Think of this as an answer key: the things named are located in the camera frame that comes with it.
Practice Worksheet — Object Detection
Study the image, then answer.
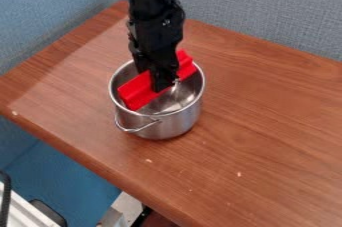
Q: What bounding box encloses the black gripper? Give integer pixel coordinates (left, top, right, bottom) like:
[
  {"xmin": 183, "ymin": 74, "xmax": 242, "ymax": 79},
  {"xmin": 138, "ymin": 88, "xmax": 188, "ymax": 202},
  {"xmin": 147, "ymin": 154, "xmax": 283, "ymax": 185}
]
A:
[{"xmin": 127, "ymin": 2, "xmax": 186, "ymax": 92}]

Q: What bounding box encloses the red rectangular block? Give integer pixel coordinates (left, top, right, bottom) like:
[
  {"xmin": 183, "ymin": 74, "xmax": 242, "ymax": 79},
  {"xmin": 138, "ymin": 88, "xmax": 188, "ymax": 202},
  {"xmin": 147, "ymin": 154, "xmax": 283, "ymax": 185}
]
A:
[{"xmin": 116, "ymin": 50, "xmax": 198, "ymax": 111}]

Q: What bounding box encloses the stainless steel pot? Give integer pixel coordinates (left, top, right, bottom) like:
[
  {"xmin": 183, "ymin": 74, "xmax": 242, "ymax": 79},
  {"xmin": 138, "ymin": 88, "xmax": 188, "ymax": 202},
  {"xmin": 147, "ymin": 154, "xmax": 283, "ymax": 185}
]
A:
[{"xmin": 108, "ymin": 61, "xmax": 206, "ymax": 140}]

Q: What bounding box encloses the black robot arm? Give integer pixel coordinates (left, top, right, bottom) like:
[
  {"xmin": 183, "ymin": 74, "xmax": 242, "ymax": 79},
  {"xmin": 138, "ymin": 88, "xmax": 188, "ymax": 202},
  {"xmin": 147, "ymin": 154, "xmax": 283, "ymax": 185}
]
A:
[{"xmin": 127, "ymin": 0, "xmax": 186, "ymax": 92}]

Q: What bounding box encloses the white device with black part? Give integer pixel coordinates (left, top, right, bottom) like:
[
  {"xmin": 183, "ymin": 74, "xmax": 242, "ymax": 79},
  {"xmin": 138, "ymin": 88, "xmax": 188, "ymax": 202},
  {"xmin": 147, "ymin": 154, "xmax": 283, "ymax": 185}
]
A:
[{"xmin": 0, "ymin": 180, "xmax": 68, "ymax": 227}]

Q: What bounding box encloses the black cable loop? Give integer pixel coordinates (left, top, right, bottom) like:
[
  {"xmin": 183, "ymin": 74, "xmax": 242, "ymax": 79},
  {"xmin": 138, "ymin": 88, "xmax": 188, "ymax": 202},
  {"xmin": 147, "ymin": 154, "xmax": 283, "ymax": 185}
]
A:
[{"xmin": 0, "ymin": 170, "xmax": 13, "ymax": 227}]

